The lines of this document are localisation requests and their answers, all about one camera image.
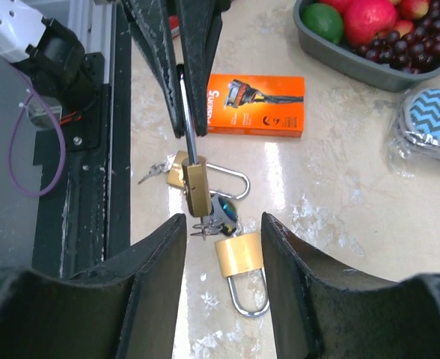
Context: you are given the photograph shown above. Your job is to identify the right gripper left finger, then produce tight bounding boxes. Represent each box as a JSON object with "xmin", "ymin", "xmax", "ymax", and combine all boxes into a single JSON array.
[{"xmin": 0, "ymin": 214, "xmax": 187, "ymax": 358}]

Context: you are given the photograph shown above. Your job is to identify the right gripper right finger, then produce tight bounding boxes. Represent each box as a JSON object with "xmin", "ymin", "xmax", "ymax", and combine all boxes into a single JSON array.
[{"xmin": 261, "ymin": 213, "xmax": 440, "ymax": 358}]

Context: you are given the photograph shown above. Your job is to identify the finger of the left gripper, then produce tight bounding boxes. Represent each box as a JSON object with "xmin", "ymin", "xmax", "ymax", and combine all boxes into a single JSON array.
[
  {"xmin": 176, "ymin": 0, "xmax": 223, "ymax": 135},
  {"xmin": 121, "ymin": 0, "xmax": 185, "ymax": 138}
]

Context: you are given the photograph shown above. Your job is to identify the long shackle brass padlock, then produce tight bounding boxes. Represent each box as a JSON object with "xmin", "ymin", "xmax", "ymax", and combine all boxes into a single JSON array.
[{"xmin": 166, "ymin": 150, "xmax": 251, "ymax": 200}]

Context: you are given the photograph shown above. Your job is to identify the small brass padlock with keys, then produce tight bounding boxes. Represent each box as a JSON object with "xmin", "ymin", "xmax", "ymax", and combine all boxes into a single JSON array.
[{"xmin": 177, "ymin": 64, "xmax": 238, "ymax": 237}]

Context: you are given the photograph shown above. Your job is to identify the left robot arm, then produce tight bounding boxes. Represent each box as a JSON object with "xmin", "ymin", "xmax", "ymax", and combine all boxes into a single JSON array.
[{"xmin": 0, "ymin": 1, "xmax": 231, "ymax": 138}]

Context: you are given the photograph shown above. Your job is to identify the red small box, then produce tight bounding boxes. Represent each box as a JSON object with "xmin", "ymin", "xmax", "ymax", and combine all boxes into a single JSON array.
[{"xmin": 169, "ymin": 16, "xmax": 180, "ymax": 38}]

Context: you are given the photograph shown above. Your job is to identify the short shackle brass padlock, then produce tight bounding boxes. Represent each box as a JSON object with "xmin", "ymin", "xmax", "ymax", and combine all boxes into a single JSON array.
[{"xmin": 215, "ymin": 231, "xmax": 269, "ymax": 319}]

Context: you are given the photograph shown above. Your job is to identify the orange razor box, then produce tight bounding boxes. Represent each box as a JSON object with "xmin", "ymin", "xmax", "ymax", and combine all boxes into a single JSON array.
[{"xmin": 207, "ymin": 73, "xmax": 305, "ymax": 138}]

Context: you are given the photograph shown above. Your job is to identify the green lime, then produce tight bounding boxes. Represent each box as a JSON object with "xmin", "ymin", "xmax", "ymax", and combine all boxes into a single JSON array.
[{"xmin": 300, "ymin": 3, "xmax": 344, "ymax": 45}]

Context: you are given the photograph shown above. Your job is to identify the keys of long padlock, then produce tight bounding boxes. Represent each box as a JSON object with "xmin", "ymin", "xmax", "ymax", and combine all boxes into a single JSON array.
[{"xmin": 138, "ymin": 160, "xmax": 171, "ymax": 185}]

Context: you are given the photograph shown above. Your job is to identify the red apple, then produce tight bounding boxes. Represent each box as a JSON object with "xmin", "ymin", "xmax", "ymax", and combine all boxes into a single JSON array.
[{"xmin": 343, "ymin": 0, "xmax": 397, "ymax": 48}]

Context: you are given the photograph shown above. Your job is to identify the grey fruit tray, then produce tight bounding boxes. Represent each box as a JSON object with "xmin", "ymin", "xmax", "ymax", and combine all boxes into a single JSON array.
[{"xmin": 293, "ymin": 0, "xmax": 440, "ymax": 93}]

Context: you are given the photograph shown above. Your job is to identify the blue zigzag sponge pack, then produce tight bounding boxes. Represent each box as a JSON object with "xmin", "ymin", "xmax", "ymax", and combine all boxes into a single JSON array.
[{"xmin": 391, "ymin": 88, "xmax": 440, "ymax": 161}]

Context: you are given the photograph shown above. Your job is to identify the small red apples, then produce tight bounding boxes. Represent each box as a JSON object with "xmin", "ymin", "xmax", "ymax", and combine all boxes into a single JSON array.
[{"xmin": 320, "ymin": 1, "xmax": 430, "ymax": 22}]

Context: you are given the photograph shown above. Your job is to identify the dark grape bunch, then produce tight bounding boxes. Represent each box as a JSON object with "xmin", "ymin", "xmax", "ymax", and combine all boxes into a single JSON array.
[{"xmin": 352, "ymin": 1, "xmax": 440, "ymax": 74}]

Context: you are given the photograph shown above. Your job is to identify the aluminium frame rail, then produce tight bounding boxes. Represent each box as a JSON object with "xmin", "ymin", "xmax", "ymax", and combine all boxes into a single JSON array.
[{"xmin": 68, "ymin": 0, "xmax": 116, "ymax": 84}]

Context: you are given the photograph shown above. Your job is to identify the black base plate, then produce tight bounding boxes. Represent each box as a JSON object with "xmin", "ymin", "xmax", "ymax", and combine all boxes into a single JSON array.
[{"xmin": 31, "ymin": 6, "xmax": 132, "ymax": 278}]

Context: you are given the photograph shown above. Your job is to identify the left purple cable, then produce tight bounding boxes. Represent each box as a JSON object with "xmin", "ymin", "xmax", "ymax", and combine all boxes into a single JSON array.
[{"xmin": 6, "ymin": 67, "xmax": 67, "ymax": 198}]

